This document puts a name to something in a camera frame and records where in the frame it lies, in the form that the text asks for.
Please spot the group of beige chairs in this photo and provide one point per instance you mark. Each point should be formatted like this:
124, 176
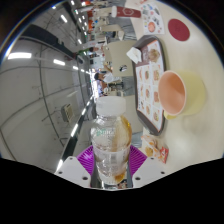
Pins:
120, 56

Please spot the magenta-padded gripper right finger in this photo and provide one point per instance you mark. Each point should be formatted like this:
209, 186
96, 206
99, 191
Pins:
148, 170

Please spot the person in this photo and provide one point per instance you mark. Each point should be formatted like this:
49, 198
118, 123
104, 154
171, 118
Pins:
108, 78

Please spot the yellow cup with orange inside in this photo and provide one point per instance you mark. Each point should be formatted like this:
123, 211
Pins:
191, 93

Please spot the group of ceiling lights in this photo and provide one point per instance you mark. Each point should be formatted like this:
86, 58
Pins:
20, 55

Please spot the printed picture leaflet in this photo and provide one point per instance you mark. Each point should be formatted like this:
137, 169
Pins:
152, 18

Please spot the clear white-capped drink bottle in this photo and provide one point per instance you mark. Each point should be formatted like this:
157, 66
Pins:
111, 146

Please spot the ceiling air conditioner unit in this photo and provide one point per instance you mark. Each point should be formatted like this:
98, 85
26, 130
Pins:
67, 112

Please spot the flat round red coaster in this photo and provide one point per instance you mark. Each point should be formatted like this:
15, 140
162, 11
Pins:
179, 30

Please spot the crumpled food wrapper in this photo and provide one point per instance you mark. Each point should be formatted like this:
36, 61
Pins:
150, 145

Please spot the dark food tray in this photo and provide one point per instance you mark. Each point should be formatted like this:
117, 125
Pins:
148, 96

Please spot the white paper napkin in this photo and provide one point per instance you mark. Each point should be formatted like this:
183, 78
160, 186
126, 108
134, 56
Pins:
134, 55

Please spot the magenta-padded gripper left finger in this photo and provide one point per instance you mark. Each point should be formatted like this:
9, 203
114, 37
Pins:
73, 170

